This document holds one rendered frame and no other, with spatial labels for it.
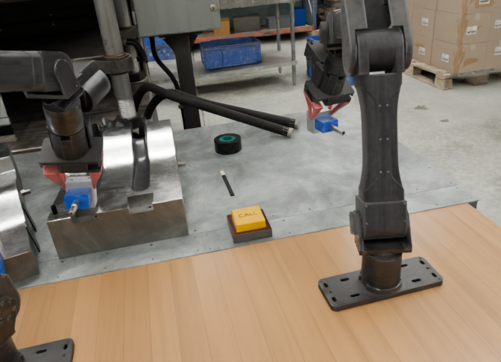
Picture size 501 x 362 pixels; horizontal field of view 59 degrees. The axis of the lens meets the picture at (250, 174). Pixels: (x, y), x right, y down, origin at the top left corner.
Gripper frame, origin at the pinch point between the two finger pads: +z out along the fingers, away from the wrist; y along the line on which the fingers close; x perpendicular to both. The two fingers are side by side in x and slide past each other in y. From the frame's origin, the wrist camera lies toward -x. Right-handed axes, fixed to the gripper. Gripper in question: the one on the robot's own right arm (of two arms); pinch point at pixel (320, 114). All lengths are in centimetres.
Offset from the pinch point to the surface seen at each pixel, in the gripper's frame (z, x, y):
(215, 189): 13.6, 5.2, 28.6
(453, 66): 167, -159, -267
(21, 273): 6, 18, 72
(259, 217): -0.2, 23.0, 26.0
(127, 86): 29, -54, 39
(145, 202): 2.8, 11.1, 46.4
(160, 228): 3.9, 17.2, 44.9
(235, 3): 158, -282, -96
